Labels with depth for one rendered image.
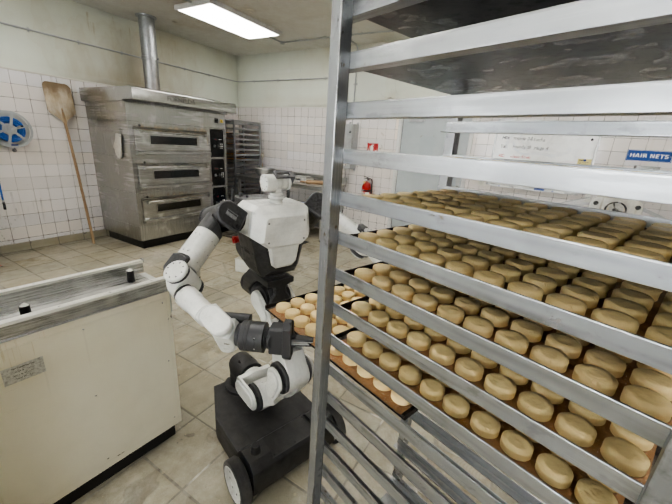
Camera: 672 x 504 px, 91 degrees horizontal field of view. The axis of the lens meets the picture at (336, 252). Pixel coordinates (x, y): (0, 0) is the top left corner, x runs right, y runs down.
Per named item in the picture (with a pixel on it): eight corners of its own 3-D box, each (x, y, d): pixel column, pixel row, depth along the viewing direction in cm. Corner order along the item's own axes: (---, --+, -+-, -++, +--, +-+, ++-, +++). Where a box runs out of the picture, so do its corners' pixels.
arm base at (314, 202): (304, 234, 155) (290, 214, 156) (325, 222, 161) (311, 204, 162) (314, 220, 142) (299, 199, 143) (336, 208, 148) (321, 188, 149)
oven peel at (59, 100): (81, 246, 448) (41, 79, 398) (80, 246, 450) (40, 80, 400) (105, 241, 473) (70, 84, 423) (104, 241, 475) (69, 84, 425)
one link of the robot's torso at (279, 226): (217, 265, 149) (214, 184, 138) (282, 253, 170) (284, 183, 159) (248, 289, 128) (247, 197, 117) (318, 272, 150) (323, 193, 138)
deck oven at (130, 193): (150, 254, 437) (131, 85, 375) (102, 236, 493) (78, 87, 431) (239, 232, 565) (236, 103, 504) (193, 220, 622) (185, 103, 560)
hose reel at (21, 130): (43, 204, 428) (24, 112, 395) (49, 206, 420) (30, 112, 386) (0, 208, 394) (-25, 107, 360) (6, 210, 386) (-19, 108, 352)
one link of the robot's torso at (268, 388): (238, 390, 174) (269, 361, 140) (272, 375, 186) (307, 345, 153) (249, 419, 168) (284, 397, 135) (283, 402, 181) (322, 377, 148)
